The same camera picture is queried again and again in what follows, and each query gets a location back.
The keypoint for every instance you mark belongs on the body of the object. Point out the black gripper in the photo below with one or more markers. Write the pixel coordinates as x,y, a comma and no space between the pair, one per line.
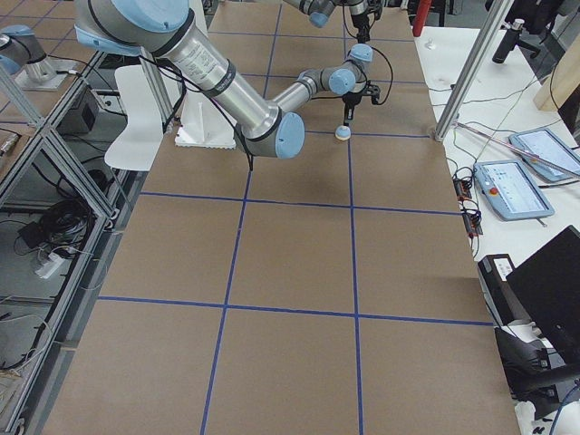
350,99
361,21

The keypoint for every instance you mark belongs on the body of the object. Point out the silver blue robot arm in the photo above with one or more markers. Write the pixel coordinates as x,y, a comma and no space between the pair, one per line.
168,29
320,11

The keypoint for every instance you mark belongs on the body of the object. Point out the pink green stick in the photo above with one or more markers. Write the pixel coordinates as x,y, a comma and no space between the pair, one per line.
517,150

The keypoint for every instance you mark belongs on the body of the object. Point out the near blue teach pendant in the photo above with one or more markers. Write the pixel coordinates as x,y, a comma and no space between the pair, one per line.
510,190

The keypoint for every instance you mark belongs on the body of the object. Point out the blue teach pendant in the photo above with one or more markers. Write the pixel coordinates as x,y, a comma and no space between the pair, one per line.
510,190
546,144

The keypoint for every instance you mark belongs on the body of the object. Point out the brown paper table mat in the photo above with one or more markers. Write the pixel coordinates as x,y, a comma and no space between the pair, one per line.
332,293

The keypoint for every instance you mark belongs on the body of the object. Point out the far blue teach pendant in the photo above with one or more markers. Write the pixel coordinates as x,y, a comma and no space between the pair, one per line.
546,144

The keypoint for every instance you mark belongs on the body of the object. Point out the white plastic chair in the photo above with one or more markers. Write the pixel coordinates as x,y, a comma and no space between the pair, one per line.
137,145

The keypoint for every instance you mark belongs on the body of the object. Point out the black laptop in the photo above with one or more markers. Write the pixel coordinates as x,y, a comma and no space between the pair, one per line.
547,285

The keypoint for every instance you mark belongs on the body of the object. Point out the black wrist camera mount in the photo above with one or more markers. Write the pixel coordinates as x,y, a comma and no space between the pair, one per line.
373,92

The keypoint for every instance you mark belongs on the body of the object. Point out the aluminium frame post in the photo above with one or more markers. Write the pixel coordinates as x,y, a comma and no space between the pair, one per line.
486,35

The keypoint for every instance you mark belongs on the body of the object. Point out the white camera column pedestal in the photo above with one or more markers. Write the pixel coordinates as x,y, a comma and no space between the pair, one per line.
205,125

